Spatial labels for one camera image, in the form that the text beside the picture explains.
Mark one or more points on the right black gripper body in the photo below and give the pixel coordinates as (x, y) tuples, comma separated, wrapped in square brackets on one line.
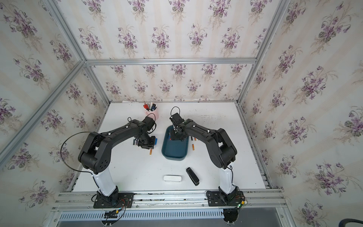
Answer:
[(175, 135)]

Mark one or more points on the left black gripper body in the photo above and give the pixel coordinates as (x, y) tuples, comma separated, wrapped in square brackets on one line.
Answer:
[(147, 142)]

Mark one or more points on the teal plastic storage box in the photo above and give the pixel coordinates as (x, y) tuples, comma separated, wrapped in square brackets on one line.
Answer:
[(174, 149)]

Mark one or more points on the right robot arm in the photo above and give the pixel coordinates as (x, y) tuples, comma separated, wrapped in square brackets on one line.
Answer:
[(221, 149)]

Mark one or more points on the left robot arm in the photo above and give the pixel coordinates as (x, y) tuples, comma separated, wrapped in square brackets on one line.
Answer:
[(96, 153)]

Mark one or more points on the pink pen cup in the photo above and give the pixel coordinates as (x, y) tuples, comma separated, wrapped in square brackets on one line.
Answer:
[(152, 114)]

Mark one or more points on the pens in cup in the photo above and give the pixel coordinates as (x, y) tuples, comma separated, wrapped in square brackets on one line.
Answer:
[(150, 107)]

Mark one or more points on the white eraser case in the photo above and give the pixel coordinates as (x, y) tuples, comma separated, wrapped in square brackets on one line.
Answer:
[(172, 178)]

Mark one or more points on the black stapler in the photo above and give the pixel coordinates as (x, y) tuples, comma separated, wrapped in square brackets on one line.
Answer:
[(192, 176)]

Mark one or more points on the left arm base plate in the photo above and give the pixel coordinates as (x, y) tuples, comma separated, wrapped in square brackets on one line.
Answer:
[(114, 201)]

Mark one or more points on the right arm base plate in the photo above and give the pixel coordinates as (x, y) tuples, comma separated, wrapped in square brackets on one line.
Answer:
[(219, 198)]

